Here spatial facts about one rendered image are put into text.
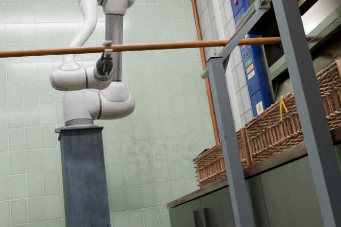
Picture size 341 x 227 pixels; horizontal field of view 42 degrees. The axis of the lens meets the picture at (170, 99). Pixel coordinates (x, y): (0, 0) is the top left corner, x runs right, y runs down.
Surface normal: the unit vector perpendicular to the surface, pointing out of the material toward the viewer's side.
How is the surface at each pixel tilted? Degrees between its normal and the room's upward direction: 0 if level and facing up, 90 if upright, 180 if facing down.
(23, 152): 90
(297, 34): 90
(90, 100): 88
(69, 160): 90
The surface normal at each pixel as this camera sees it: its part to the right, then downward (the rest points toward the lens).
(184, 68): 0.22, -0.32
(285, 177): -0.97, 0.06
